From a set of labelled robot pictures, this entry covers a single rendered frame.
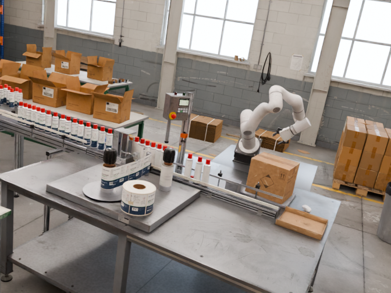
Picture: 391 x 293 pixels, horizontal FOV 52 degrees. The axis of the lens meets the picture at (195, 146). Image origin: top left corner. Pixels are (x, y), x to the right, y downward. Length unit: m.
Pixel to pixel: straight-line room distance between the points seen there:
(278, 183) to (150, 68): 6.60
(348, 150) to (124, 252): 4.23
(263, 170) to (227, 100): 5.68
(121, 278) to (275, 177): 1.27
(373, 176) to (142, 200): 4.32
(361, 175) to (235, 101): 3.42
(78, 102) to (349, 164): 3.78
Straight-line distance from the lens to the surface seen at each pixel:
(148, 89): 9.29
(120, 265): 2.56
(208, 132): 7.14
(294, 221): 2.87
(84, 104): 4.93
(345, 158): 6.11
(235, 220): 2.68
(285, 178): 2.96
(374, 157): 6.12
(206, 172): 2.93
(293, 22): 8.26
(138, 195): 2.38
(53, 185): 2.77
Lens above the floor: 2.03
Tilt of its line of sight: 17 degrees down
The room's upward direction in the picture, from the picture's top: 9 degrees clockwise
